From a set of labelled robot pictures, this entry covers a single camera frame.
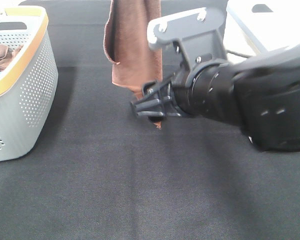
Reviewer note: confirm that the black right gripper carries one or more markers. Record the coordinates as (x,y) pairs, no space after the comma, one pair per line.
(158,101)

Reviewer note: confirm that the brown microfibre towel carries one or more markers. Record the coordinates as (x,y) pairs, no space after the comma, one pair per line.
(126,46)

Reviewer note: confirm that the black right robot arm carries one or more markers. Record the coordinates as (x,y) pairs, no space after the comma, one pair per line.
(260,95)

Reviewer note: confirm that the brown towel in basket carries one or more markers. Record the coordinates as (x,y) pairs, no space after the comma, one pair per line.
(7,55)

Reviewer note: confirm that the black table cloth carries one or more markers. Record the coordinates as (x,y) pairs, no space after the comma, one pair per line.
(99,173)

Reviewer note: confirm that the white storage bin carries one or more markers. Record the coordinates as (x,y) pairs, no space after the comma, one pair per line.
(256,26)

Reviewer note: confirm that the grey perforated laundry basket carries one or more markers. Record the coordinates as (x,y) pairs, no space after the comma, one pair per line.
(28,84)

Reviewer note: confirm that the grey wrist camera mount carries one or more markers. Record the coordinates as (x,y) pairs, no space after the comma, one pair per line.
(198,33)

